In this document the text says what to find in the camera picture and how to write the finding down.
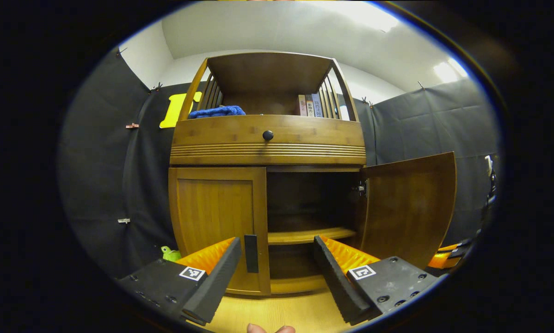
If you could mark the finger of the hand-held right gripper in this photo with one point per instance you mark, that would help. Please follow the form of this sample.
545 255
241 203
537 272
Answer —
439 260
448 248

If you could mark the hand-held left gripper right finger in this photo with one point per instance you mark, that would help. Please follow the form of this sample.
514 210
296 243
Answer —
339 286

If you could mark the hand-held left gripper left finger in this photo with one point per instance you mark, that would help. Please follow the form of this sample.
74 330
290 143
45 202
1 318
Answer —
212 286

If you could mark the wooden shoe cabinet door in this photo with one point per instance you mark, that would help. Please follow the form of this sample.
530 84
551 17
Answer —
411 208
212 217

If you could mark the wooden double-door shoe cabinet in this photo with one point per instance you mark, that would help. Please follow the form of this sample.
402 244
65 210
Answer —
267 78

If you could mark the wooden inner cabinet shelf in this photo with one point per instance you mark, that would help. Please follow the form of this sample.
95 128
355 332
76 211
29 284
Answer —
304 236

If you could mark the metal door hinge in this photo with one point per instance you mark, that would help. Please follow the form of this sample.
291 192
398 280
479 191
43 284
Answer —
360 188

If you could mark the green frog toy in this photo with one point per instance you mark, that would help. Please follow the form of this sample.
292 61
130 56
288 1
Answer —
170 254

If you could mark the ceiling light panel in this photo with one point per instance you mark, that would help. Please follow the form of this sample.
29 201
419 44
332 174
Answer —
450 70

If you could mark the black backdrop cloth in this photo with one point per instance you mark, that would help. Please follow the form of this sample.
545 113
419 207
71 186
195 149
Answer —
101 175

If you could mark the black drawer knob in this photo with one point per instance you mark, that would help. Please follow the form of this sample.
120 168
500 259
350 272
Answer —
268 135

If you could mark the blue cloth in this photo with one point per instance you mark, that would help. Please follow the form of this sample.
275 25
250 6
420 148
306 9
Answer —
217 112

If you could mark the lilac spine book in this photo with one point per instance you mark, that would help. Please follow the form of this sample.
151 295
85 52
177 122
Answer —
317 105

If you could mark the brown spine book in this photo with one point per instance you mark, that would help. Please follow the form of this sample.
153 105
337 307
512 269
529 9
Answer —
310 106

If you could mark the pink spine book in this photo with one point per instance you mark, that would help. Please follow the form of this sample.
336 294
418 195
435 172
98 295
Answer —
302 105

